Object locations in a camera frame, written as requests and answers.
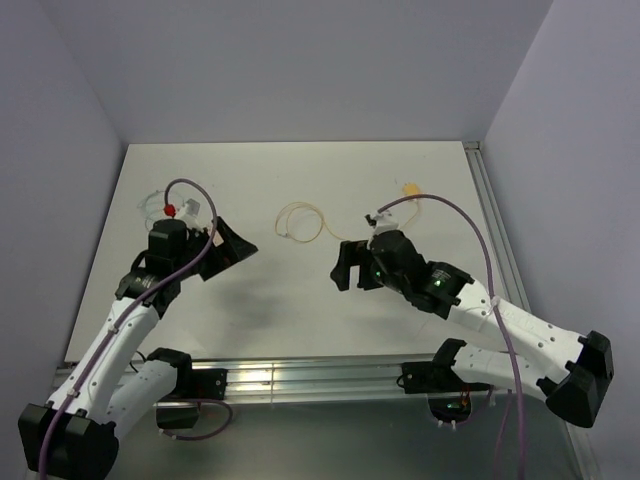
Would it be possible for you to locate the yellow charging cable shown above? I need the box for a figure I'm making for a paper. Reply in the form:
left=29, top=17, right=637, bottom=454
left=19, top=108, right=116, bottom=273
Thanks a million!
left=274, top=194, right=422, bottom=245

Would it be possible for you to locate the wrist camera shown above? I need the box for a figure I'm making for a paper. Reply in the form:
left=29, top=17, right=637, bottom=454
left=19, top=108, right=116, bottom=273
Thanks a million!
left=365, top=210, right=399, bottom=237
left=163, top=199, right=206, bottom=231

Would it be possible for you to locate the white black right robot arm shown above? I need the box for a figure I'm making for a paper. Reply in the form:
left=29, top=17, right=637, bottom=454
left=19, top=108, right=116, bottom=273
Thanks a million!
left=330, top=230, right=614, bottom=428

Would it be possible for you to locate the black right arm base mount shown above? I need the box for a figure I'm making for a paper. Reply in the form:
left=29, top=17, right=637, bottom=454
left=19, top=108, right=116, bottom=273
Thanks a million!
left=396, top=361, right=493, bottom=427

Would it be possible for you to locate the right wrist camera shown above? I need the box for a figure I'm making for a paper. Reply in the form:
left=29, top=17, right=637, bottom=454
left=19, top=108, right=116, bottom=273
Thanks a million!
left=365, top=210, right=399, bottom=237

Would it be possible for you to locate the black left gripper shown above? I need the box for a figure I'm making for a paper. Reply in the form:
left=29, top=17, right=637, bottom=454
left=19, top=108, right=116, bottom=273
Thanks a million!
left=173, top=216, right=257, bottom=280

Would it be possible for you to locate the yellow plug adapter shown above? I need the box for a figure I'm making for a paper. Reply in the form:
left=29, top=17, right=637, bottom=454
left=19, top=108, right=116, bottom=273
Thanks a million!
left=402, top=183, right=422, bottom=197

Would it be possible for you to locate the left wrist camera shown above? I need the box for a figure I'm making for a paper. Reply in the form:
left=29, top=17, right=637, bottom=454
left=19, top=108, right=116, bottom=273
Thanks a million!
left=163, top=199, right=206, bottom=231

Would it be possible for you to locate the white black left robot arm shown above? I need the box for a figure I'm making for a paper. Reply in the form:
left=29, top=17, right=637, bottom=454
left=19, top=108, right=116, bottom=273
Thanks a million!
left=18, top=219, right=258, bottom=479

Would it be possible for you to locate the pink round power strip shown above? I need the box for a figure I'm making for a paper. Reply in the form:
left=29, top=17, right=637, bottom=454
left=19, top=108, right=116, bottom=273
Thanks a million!
left=212, top=231, right=224, bottom=247

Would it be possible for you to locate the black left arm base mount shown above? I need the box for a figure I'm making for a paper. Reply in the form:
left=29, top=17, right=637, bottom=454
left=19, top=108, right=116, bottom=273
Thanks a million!
left=155, top=368, right=234, bottom=432

